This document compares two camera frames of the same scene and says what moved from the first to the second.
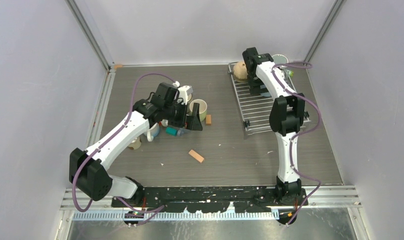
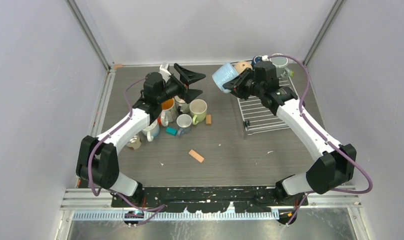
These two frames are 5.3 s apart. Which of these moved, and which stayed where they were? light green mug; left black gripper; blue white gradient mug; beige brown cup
Moved: left black gripper
Stayed: blue white gradient mug; light green mug; beige brown cup
